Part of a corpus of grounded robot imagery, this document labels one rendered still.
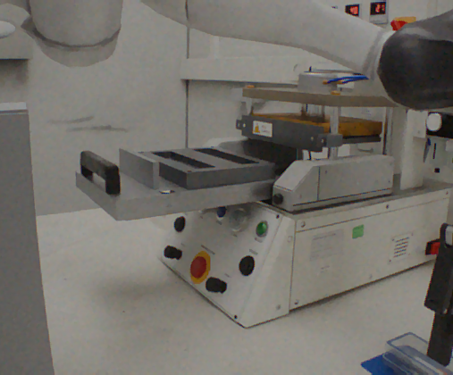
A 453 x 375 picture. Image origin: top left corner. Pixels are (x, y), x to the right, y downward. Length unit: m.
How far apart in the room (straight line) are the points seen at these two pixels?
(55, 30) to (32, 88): 1.61
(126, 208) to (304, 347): 0.33
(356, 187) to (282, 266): 0.19
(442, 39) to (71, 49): 0.39
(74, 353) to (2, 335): 0.47
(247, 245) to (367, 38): 0.38
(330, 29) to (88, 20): 0.29
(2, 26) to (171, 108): 0.91
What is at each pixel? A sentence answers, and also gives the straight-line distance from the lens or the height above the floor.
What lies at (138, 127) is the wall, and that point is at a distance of 2.30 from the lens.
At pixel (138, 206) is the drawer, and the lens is 0.64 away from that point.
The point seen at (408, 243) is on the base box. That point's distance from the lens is 0.98.
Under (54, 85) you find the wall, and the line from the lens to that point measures 2.17.
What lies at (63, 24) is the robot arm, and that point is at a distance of 0.53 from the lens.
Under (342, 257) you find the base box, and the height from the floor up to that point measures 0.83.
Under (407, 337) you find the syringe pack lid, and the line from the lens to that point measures 0.69.
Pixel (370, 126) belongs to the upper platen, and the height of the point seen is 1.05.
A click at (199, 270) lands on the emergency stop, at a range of 0.84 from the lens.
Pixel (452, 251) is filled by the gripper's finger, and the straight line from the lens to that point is 0.52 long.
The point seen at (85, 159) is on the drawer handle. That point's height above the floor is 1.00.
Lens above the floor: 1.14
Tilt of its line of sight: 14 degrees down
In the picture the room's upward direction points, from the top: 1 degrees clockwise
